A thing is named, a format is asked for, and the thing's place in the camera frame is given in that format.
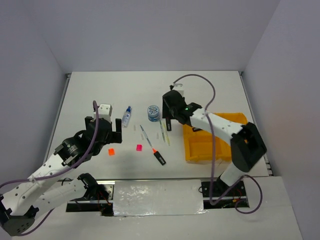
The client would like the pink highlighter cap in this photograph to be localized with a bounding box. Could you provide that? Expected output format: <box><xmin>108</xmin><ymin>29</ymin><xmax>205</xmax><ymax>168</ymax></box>
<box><xmin>136</xmin><ymin>144</ymin><xmax>143</xmax><ymax>152</ymax></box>

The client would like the blue highlighter marker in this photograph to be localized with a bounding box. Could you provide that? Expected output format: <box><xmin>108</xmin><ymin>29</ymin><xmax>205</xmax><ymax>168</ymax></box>
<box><xmin>165</xmin><ymin>118</ymin><xmax>172</xmax><ymax>132</ymax></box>

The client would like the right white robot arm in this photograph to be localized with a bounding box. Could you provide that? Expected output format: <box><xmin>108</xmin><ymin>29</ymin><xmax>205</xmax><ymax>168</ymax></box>
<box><xmin>162</xmin><ymin>90</ymin><xmax>267</xmax><ymax>196</ymax></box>

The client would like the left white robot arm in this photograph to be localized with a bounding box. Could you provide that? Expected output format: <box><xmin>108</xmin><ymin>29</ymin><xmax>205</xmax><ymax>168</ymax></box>
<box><xmin>0</xmin><ymin>116</ymin><xmax>122</xmax><ymax>237</ymax></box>

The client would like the clear blue spray bottle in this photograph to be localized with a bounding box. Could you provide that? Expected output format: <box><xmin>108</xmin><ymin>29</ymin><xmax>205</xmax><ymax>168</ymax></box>
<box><xmin>121</xmin><ymin>106</ymin><xmax>132</xmax><ymax>128</ymax></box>

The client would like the orange highlighter cap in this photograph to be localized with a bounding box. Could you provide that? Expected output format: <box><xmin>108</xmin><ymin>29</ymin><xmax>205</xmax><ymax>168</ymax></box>
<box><xmin>108</xmin><ymin>148</ymin><xmax>115</xmax><ymax>156</ymax></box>

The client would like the blue lidded round jar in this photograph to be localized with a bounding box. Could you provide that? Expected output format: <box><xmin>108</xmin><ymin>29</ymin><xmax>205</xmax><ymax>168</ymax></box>
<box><xmin>147</xmin><ymin>105</ymin><xmax>160</xmax><ymax>122</ymax></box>

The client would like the yellow gel pen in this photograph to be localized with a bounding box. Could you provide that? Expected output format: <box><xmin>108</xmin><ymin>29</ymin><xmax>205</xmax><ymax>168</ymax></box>
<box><xmin>159</xmin><ymin>120</ymin><xmax>171</xmax><ymax>146</ymax></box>

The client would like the clear blue gel pen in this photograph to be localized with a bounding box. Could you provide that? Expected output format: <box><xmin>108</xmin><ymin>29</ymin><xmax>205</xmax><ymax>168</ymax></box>
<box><xmin>139</xmin><ymin>125</ymin><xmax>153</xmax><ymax>148</ymax></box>

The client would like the yellow divided storage tray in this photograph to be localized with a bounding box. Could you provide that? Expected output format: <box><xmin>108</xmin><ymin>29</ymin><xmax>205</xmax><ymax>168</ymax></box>
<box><xmin>183</xmin><ymin>125</ymin><xmax>232</xmax><ymax>164</ymax></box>

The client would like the orange highlighter marker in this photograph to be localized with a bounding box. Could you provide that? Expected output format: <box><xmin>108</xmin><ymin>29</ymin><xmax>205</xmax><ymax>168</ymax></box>
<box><xmin>152</xmin><ymin>148</ymin><xmax>166</xmax><ymax>166</ymax></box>

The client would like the silver foil covered plate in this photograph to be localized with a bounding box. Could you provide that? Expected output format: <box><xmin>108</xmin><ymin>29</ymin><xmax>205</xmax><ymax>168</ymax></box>
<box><xmin>113</xmin><ymin>179</ymin><xmax>206</xmax><ymax>217</ymax></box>

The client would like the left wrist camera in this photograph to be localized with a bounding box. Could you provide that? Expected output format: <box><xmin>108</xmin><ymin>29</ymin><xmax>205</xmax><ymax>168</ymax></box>
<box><xmin>93</xmin><ymin>103</ymin><xmax>113</xmax><ymax>124</ymax></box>

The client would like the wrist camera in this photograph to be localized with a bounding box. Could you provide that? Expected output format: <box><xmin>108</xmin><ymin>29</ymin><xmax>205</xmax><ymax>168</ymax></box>
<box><xmin>93</xmin><ymin>103</ymin><xmax>113</xmax><ymax>124</ymax></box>
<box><xmin>170</xmin><ymin>83</ymin><xmax>184</xmax><ymax>97</ymax></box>

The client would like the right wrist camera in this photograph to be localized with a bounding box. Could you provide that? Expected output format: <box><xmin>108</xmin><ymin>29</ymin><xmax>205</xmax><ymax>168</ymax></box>
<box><xmin>170</xmin><ymin>83</ymin><xmax>184</xmax><ymax>97</ymax></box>

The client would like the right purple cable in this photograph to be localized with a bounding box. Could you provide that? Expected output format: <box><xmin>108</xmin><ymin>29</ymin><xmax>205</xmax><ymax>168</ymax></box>
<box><xmin>172</xmin><ymin>73</ymin><xmax>264</xmax><ymax>215</ymax></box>

